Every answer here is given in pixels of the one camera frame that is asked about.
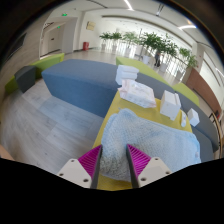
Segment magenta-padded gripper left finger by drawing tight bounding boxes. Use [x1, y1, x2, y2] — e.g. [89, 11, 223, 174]
[57, 144, 104, 190]

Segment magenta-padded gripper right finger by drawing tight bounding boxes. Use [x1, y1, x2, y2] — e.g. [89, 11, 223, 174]
[125, 143, 173, 189]

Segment light blue towel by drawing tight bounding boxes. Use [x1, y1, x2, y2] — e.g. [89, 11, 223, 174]
[98, 108, 202, 183]

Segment grey sofa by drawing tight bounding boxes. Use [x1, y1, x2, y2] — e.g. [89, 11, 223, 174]
[192, 128, 215, 164]
[173, 91, 220, 154]

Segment small white box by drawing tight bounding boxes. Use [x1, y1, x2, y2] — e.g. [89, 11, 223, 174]
[187, 108, 200, 128]

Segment large white box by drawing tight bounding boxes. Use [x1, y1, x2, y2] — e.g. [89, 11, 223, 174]
[159, 89, 182, 122]

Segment plastic tissue pack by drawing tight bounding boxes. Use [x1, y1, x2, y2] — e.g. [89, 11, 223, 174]
[117, 79, 157, 109]

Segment green sofa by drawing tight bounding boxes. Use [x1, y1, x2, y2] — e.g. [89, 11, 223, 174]
[115, 56, 171, 87]
[172, 82, 200, 108]

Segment wooden counter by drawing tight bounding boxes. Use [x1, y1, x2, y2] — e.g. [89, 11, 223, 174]
[185, 67, 223, 118]

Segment stack of white cloths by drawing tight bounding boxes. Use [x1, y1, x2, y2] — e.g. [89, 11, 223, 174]
[115, 64, 140, 86]

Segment dark grey ottoman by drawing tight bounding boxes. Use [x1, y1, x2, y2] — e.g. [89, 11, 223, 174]
[14, 65, 37, 94]

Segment person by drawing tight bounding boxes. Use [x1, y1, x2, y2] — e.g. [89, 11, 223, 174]
[154, 50, 162, 68]

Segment green bench seat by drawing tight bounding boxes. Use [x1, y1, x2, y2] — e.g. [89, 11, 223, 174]
[4, 52, 65, 95]

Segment row of potted plants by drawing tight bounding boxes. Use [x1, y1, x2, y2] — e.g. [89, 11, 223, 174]
[99, 30, 198, 73]

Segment ceiling lights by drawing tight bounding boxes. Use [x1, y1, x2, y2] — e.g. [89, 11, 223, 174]
[123, 0, 198, 31]

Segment wooden bench with black frame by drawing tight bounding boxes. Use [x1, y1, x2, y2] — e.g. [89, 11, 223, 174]
[209, 112, 224, 159]

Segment dark wall screen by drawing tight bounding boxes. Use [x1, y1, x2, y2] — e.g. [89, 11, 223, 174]
[12, 32, 28, 56]

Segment yellow wall picture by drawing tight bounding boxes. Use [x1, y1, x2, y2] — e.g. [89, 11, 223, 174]
[86, 21, 97, 32]

